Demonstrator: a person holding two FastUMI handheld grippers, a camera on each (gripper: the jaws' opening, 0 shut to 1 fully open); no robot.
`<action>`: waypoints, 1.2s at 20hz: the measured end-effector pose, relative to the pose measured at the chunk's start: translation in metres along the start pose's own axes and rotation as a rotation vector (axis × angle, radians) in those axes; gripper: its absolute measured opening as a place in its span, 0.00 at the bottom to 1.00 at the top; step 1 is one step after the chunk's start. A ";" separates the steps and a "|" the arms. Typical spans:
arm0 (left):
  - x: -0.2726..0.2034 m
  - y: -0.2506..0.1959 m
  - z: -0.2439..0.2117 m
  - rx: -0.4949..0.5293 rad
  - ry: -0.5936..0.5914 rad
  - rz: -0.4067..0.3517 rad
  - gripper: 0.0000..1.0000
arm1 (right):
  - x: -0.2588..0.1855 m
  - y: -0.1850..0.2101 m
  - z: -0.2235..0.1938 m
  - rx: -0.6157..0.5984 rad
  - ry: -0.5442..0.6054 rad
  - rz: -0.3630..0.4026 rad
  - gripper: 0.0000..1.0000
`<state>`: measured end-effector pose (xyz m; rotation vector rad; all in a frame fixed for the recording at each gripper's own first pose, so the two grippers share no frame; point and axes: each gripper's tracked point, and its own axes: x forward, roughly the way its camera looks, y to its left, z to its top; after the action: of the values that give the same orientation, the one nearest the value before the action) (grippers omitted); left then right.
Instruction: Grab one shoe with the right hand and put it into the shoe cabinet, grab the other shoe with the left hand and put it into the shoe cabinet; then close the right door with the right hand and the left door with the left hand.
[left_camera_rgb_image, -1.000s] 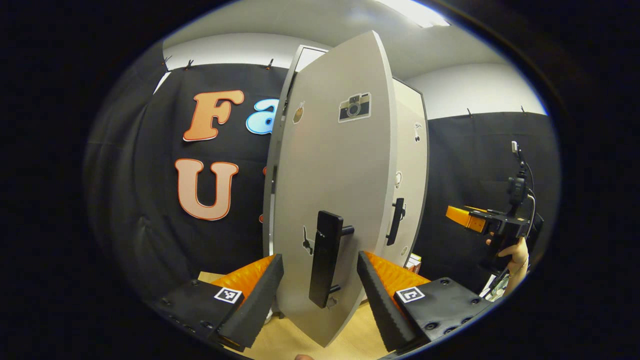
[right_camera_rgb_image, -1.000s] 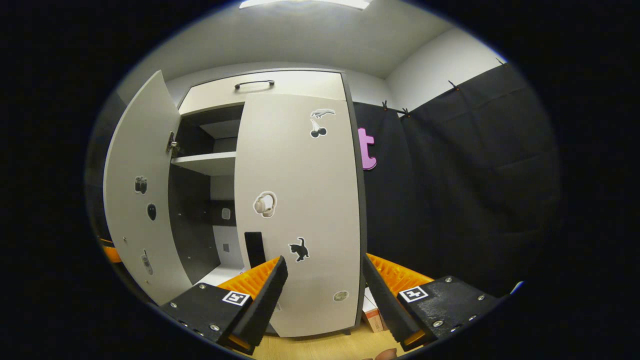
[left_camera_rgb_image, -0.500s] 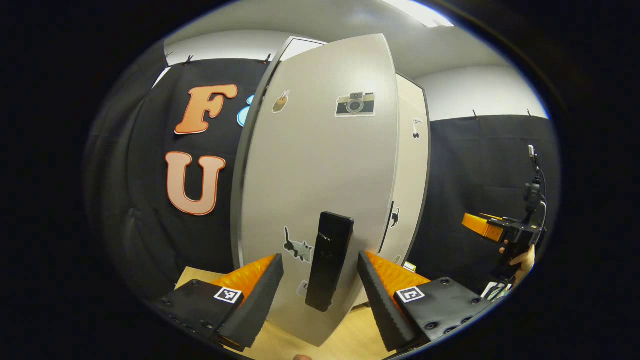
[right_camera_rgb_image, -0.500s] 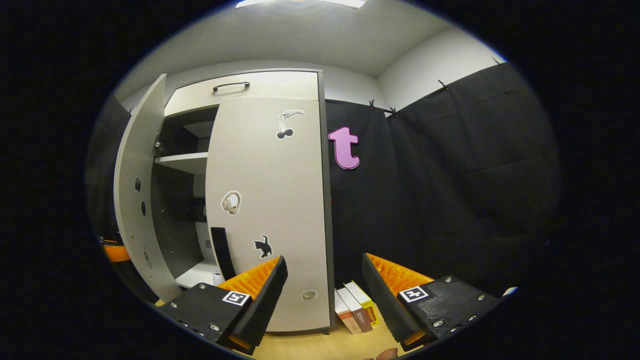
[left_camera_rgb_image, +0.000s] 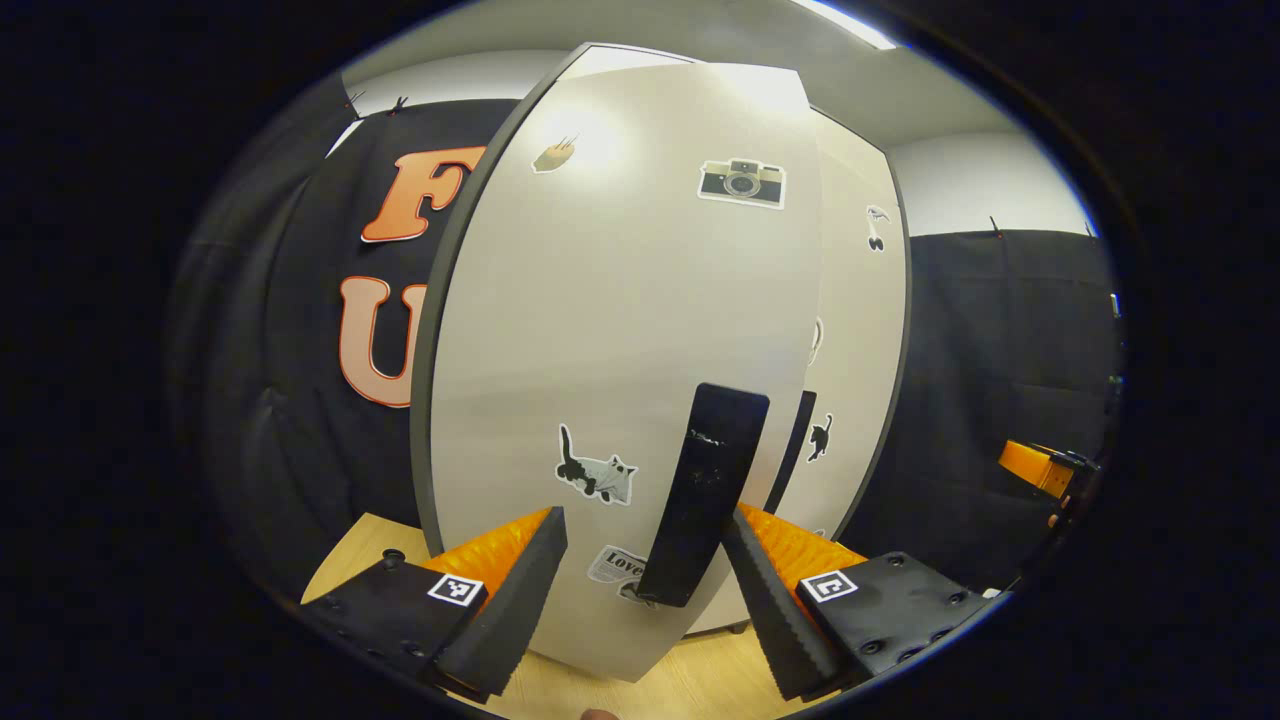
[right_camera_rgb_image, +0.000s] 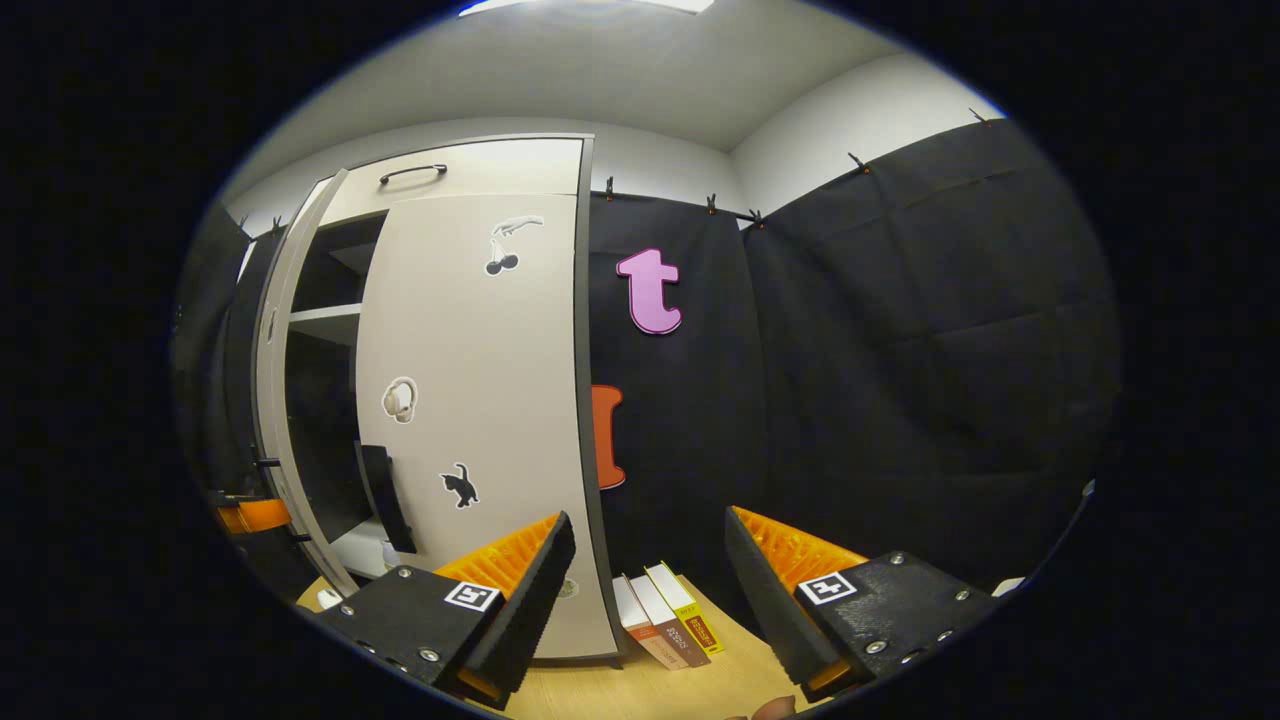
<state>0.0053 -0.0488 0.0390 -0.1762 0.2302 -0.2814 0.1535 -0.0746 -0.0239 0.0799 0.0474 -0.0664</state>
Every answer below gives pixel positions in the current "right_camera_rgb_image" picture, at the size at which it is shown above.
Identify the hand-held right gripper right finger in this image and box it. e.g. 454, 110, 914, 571
725, 506, 1006, 701

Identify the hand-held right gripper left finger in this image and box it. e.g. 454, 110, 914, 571
312, 512, 578, 711

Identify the white shoe cabinet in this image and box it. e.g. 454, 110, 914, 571
225, 133, 627, 669

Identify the white cabinet door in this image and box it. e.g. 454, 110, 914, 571
253, 168, 361, 599
354, 193, 623, 661

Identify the white cabinet shelf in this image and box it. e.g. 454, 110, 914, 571
288, 303, 363, 348

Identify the cream cabinet drawer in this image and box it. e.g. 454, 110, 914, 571
320, 137, 587, 227

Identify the brown book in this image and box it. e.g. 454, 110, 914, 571
630, 572, 712, 669

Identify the white and red book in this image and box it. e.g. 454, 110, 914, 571
612, 575, 691, 672

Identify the black backdrop cloth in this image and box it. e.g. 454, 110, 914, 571
172, 118, 1121, 621

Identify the ceiling light panel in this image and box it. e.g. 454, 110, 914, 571
458, 0, 716, 17

